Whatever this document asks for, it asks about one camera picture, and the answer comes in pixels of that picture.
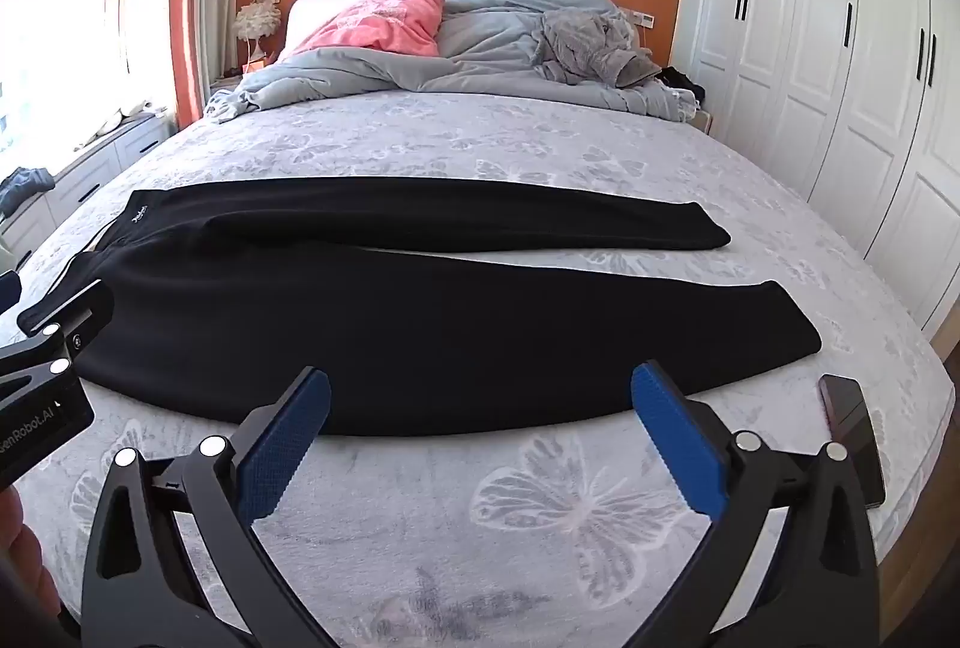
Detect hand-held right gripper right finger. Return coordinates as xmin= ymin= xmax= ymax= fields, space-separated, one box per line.
xmin=630 ymin=359 xmax=878 ymax=648

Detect blue crumpled cloth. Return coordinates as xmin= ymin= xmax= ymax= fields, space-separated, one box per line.
xmin=0 ymin=166 xmax=55 ymax=215

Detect white drawer cabinet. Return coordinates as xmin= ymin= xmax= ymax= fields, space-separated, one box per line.
xmin=0 ymin=112 xmax=177 ymax=259

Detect black pants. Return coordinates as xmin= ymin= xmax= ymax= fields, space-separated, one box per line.
xmin=16 ymin=177 xmax=822 ymax=439

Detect person's left hand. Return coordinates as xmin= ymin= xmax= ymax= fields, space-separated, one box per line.
xmin=0 ymin=489 xmax=47 ymax=589

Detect window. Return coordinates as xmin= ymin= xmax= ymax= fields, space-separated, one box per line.
xmin=0 ymin=0 xmax=125 ymax=169

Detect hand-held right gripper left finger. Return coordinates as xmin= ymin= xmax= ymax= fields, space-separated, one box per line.
xmin=81 ymin=366 xmax=335 ymax=648

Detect grey butterfly bedspread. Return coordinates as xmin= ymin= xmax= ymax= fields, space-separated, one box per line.
xmin=0 ymin=85 xmax=957 ymax=648

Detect grey crumpled garment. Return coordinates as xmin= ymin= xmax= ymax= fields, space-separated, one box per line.
xmin=531 ymin=10 xmax=665 ymax=88

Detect grey duvet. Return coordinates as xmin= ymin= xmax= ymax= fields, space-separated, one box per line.
xmin=202 ymin=0 xmax=702 ymax=120

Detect pink pillow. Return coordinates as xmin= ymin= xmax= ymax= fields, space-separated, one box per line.
xmin=283 ymin=0 xmax=445 ymax=58

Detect white feather bedside lamp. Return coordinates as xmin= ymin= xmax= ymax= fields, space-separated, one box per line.
xmin=234 ymin=0 xmax=284 ymax=73

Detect cluttered bedside table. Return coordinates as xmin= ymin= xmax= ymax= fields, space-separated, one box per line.
xmin=660 ymin=64 xmax=715 ymax=133

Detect white wardrobe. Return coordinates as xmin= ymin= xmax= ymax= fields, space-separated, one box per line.
xmin=671 ymin=0 xmax=960 ymax=338

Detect black phone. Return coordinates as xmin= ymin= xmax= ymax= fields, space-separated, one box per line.
xmin=816 ymin=374 xmax=887 ymax=510

